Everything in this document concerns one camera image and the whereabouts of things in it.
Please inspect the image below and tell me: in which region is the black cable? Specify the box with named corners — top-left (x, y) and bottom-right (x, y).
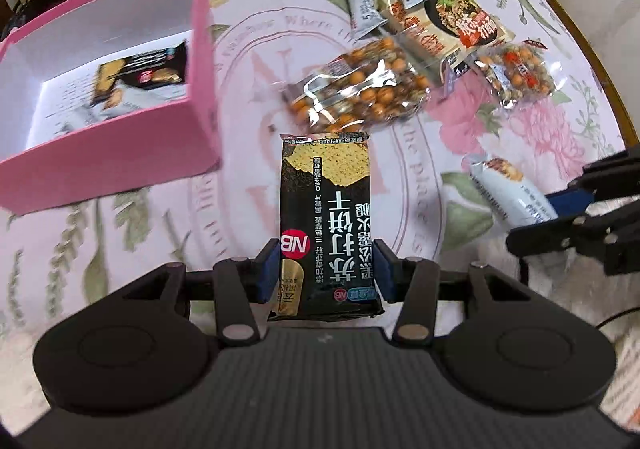
top-left (595, 308), bottom-right (640, 331)

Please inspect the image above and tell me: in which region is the black cracker packet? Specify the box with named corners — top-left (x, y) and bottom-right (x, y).
top-left (266, 132), bottom-right (386, 322)
top-left (90, 40), bottom-right (190, 110)

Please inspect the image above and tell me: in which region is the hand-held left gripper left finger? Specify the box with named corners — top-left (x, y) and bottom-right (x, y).
top-left (122, 238), bottom-right (281, 347)

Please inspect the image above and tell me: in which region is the clear coated peanut bag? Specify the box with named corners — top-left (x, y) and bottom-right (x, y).
top-left (285, 38), bottom-right (432, 132)
top-left (472, 40), bottom-right (557, 106)

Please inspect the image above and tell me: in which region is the instant noodle packet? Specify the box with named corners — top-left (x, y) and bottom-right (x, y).
top-left (382, 0), bottom-right (516, 86)

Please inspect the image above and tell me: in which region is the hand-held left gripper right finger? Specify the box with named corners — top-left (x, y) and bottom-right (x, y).
top-left (372, 239), bottom-right (521, 347)

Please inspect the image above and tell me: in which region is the pink cardboard box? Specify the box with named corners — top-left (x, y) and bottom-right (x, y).
top-left (0, 0), bottom-right (223, 212)

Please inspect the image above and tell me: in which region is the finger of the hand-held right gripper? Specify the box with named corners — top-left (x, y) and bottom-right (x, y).
top-left (505, 202), bottom-right (640, 277)
top-left (545, 144), bottom-right (640, 219)

